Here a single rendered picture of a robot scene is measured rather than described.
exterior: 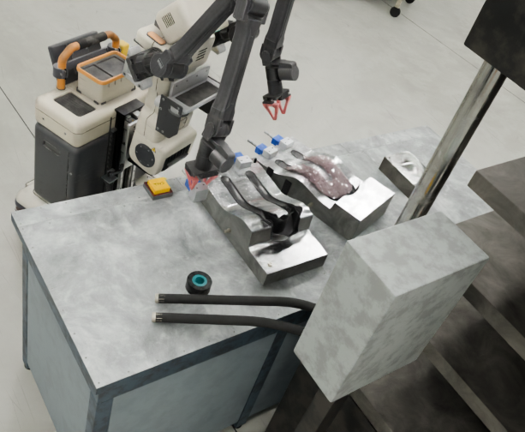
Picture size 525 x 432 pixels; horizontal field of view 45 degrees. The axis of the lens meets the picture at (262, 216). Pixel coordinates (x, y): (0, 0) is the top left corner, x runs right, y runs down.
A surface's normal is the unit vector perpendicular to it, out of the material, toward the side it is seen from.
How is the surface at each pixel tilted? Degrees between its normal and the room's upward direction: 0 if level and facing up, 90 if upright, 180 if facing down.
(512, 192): 0
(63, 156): 90
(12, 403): 0
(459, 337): 0
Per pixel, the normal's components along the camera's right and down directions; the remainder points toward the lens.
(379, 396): 0.25, -0.71
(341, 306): -0.81, 0.22
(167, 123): -0.54, 0.46
